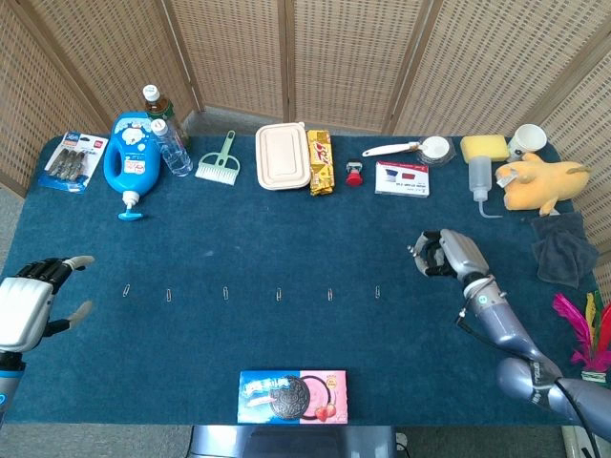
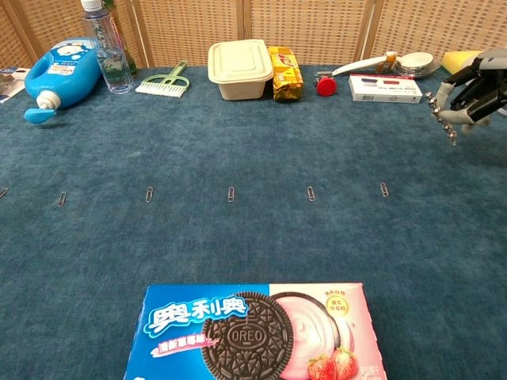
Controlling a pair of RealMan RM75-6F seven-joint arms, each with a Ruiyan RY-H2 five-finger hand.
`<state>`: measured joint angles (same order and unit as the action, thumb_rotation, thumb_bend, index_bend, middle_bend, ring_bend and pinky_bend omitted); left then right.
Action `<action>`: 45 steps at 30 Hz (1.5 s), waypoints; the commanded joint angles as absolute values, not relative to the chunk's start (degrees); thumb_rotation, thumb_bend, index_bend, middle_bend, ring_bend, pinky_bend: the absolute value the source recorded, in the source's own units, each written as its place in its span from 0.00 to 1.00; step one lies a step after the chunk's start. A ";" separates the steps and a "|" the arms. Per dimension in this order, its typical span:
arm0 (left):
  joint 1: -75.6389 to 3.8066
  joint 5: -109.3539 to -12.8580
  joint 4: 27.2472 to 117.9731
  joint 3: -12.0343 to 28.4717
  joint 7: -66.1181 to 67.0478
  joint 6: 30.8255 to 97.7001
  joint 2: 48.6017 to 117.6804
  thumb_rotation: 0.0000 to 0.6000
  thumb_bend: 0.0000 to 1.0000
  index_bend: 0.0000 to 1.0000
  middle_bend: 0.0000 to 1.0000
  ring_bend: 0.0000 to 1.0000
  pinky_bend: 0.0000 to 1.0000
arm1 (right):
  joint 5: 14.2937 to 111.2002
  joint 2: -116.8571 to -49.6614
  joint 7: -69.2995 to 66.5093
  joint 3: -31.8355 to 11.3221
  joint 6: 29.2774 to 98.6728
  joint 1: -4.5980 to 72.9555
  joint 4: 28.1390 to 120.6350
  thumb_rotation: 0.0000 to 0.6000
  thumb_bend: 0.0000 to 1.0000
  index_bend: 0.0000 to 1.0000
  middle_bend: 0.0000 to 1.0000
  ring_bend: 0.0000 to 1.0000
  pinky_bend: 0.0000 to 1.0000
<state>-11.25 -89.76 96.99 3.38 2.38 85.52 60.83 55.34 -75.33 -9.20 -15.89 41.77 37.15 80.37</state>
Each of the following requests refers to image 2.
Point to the printed booklet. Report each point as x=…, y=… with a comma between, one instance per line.
x=10, y=83

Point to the stack of foil cups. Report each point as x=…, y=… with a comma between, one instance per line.
x=418, y=63

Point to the blue detergent bottle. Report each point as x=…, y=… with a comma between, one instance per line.
x=65, y=77

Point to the blue velvet table cloth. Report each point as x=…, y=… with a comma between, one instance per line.
x=253, y=237

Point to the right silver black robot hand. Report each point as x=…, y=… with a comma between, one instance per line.
x=481, y=91

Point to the clear plastic water bottle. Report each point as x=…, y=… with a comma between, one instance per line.
x=113, y=59

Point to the green cleaning brush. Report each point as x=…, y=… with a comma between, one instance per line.
x=164, y=85

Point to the Oreo strawberry cookie box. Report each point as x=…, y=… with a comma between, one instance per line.
x=253, y=336

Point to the silver magnetic ball rod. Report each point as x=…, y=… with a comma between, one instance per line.
x=435, y=107

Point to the white plastic spoon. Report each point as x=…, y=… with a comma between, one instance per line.
x=368, y=65

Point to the white box red blue print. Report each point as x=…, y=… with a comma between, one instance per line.
x=384, y=89

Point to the cream lidded food container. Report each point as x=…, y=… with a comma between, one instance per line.
x=239, y=69

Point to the rattan folding screen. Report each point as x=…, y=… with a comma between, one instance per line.
x=317, y=27

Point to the yellow sponge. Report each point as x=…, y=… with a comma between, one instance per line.
x=455, y=61

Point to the yellow biscuit packet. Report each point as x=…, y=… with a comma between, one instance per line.
x=286, y=75

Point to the red push button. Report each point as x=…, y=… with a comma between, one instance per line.
x=326, y=85

